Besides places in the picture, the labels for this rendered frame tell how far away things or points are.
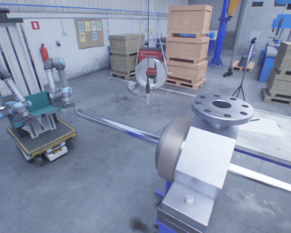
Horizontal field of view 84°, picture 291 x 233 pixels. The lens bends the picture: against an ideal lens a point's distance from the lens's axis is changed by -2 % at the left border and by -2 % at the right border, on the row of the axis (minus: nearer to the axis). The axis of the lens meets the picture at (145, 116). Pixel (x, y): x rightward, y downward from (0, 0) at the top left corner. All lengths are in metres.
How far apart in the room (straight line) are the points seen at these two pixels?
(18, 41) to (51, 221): 2.00
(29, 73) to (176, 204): 2.28
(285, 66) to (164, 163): 4.36
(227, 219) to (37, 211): 1.99
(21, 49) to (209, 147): 2.30
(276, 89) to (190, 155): 4.42
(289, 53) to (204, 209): 4.42
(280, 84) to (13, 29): 5.07
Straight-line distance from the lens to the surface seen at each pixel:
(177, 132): 0.84
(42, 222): 2.20
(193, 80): 5.03
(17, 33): 2.51
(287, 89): 5.09
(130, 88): 2.09
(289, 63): 4.95
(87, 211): 2.09
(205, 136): 0.76
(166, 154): 0.83
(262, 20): 13.91
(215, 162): 0.74
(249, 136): 1.70
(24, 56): 2.53
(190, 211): 0.74
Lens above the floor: 1.73
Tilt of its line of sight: 30 degrees down
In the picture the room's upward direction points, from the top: straight up
